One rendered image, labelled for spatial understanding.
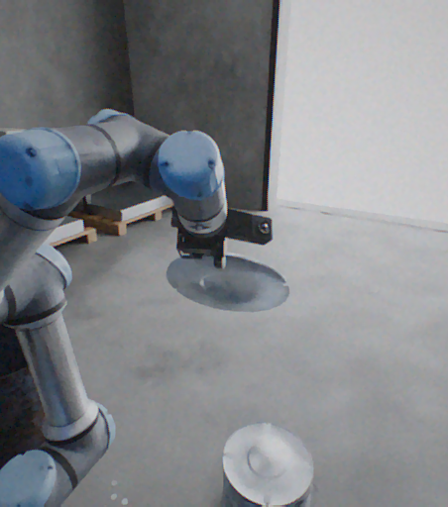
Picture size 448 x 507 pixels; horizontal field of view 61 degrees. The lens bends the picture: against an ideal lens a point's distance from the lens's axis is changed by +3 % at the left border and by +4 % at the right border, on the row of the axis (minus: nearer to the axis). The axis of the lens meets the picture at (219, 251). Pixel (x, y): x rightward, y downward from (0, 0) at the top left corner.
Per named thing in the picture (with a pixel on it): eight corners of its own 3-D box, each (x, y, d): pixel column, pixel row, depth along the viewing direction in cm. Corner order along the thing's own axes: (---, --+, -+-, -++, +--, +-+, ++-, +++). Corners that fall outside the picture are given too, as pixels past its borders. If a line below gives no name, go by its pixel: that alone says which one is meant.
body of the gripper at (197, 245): (185, 224, 71) (173, 191, 60) (230, 226, 70) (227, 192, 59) (181, 261, 68) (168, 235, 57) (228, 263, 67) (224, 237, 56)
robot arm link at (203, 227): (227, 177, 55) (223, 228, 52) (228, 193, 59) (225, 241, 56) (176, 176, 55) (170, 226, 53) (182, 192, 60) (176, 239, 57)
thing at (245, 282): (199, 313, 103) (199, 310, 104) (302, 312, 91) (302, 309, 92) (142, 259, 82) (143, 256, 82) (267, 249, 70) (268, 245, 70)
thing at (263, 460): (227, 419, 139) (227, 417, 139) (307, 428, 136) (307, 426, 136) (217, 500, 113) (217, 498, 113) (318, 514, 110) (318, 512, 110)
